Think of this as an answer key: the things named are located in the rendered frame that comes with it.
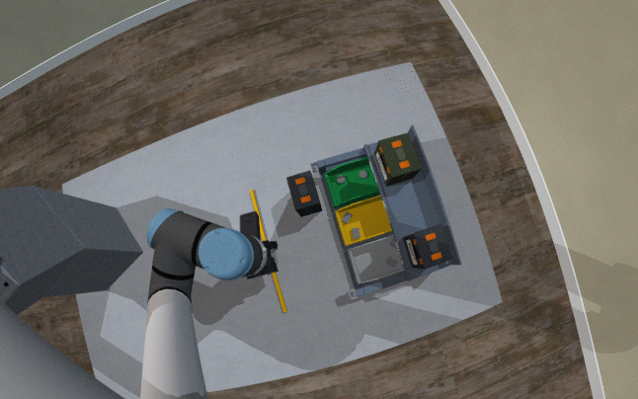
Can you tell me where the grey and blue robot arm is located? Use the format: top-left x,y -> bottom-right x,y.
0,208 -> 267,399

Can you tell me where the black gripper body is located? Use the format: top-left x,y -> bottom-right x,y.
247,241 -> 278,279

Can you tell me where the grey open bin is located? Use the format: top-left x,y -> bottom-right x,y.
349,235 -> 404,283

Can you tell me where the orange bar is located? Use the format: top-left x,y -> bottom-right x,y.
250,190 -> 287,313

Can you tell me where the green open bin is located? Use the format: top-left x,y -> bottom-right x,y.
326,157 -> 380,207

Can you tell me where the yellow bin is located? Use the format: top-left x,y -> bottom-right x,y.
336,196 -> 392,245

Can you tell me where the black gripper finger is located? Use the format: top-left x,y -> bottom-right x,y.
269,241 -> 278,264

